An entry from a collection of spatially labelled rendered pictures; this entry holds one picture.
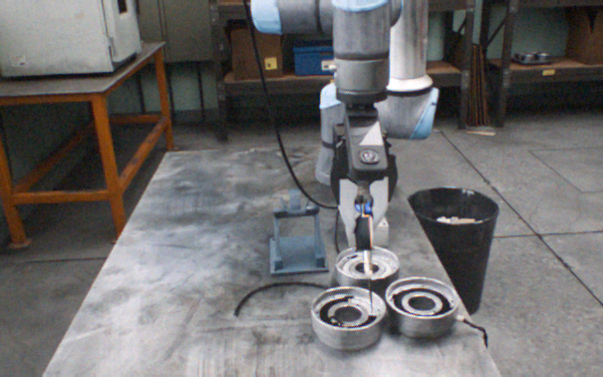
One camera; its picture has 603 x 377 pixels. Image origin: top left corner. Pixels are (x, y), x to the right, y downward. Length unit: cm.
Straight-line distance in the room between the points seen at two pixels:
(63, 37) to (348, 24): 234
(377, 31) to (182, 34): 388
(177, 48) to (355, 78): 389
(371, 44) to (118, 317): 55
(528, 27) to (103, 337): 467
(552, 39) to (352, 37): 461
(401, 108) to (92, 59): 198
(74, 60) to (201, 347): 229
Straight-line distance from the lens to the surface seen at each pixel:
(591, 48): 487
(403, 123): 124
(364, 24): 72
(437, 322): 81
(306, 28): 86
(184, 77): 486
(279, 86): 421
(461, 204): 230
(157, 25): 459
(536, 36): 523
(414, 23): 120
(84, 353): 87
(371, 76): 73
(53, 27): 298
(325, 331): 78
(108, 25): 291
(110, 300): 97
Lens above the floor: 130
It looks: 23 degrees down
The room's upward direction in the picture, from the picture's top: 2 degrees counter-clockwise
